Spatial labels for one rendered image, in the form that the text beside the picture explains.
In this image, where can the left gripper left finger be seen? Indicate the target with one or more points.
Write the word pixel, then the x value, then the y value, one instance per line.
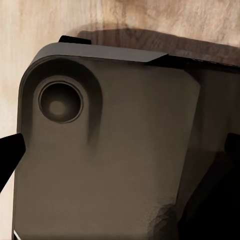
pixel 12 149

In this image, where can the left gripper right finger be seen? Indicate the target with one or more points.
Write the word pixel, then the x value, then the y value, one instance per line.
pixel 232 149

